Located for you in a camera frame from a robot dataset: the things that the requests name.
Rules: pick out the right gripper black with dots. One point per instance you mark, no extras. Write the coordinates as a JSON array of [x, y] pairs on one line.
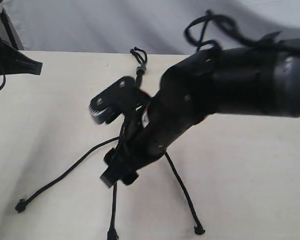
[[126, 159]]

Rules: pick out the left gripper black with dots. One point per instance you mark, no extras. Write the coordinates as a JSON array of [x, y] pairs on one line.
[[13, 61]]

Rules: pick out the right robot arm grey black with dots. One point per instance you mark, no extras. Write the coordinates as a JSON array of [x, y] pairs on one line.
[[238, 81]]

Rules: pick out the black stand pole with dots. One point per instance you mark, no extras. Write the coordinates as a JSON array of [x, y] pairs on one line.
[[10, 31]]

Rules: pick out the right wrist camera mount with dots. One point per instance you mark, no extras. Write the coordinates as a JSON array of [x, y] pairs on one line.
[[121, 97]]

